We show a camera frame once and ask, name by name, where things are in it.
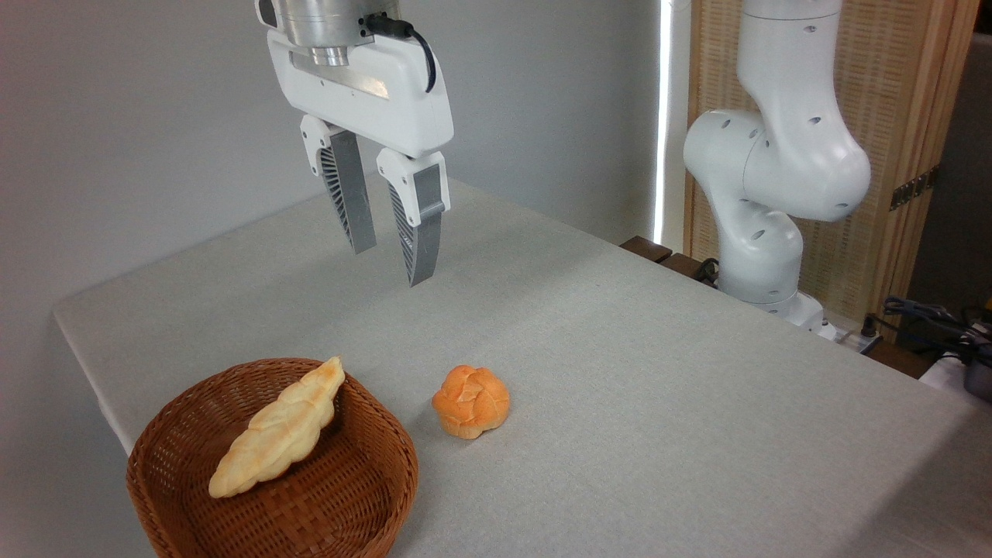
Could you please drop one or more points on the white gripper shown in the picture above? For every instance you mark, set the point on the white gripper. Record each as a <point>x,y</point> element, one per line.
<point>387,101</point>

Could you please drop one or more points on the round orange braided bun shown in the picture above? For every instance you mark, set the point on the round orange braided bun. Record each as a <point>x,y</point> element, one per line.
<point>471,403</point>

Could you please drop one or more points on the long pale braided bread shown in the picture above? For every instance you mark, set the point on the long pale braided bread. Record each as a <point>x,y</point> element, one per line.
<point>279,430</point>

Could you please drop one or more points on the brown woven wicker basket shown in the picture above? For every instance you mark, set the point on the brown woven wicker basket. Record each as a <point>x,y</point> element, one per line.
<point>349,496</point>

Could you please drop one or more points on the dark brown wooden block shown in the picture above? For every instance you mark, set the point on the dark brown wooden block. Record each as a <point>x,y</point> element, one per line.
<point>683,266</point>
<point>645,248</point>

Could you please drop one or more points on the grey tablecloth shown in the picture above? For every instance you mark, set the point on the grey tablecloth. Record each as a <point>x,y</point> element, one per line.
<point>620,387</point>

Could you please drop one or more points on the white power strip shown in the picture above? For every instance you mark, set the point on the white power strip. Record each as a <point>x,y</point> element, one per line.
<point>851,337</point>

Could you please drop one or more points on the black metal screen hinge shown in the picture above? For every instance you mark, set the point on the black metal screen hinge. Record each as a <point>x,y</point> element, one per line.
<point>914,188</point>

